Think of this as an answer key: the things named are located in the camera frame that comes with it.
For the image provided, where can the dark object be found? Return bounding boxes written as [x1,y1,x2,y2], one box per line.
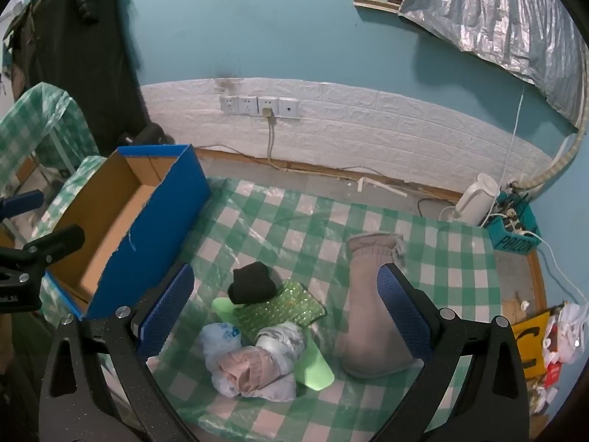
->
[117,123,167,148]

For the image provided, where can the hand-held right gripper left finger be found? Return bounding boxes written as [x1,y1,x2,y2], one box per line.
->
[39,263,198,442]

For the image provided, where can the black sock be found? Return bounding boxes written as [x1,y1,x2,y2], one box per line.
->
[228,262,278,305]

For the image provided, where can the white trim strip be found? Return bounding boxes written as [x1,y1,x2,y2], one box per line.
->
[356,176,408,197]

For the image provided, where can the white power cable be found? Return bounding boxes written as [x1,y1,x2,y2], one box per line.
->
[528,234,586,296]

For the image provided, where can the green checkered tablecloth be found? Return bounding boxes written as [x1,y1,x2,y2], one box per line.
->
[37,155,501,442]

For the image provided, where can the teal plastic basket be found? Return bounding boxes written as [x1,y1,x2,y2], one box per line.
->
[487,189,542,254]

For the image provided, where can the corrugated hose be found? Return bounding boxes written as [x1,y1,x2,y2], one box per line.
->
[512,115,589,193]

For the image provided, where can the green glittery sponge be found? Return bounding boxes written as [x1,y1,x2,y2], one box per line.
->
[234,280,327,342]

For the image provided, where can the thin white cable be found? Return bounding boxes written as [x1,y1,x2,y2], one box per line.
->
[501,87,526,186]

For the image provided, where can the light green dustpan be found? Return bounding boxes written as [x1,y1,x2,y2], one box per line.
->
[212,297,335,390]

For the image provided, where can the dark jacket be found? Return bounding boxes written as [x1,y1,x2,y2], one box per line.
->
[10,0,149,158]

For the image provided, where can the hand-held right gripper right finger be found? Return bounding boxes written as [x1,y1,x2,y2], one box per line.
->
[368,262,537,442]

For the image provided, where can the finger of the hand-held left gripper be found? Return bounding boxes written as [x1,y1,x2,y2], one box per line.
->
[23,224,86,268]
[0,190,45,217]

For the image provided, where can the white electric kettle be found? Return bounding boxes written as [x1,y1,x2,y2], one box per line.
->
[453,172,501,226]

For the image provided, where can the beige plush sock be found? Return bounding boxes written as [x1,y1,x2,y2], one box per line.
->
[336,232,426,379]

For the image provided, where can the green checkered cloth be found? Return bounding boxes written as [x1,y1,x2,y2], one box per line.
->
[0,82,100,194]

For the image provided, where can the black cable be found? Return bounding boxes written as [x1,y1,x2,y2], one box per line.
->
[416,197,461,218]

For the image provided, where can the grey white cloth roll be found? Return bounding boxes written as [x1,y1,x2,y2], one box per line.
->
[254,322,308,375]

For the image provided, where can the white crumpled plastic bags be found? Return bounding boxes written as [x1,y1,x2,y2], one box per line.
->
[543,301,589,365]

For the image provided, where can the white plug with cable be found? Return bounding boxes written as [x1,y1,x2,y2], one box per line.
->
[261,107,282,169]

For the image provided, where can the wooden strip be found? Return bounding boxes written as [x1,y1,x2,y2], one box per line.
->
[352,0,402,13]

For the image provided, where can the white power strip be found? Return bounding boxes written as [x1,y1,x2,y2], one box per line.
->
[503,209,526,236]

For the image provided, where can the yellow sign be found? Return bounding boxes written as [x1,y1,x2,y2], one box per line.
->
[511,311,554,381]

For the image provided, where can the blue cardboard box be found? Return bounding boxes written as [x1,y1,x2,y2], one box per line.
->
[43,144,212,320]

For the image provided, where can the silver foil curtain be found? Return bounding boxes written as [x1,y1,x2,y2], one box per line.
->
[398,0,589,128]

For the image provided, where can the pink cloth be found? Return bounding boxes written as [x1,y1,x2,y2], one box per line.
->
[220,347,278,397]

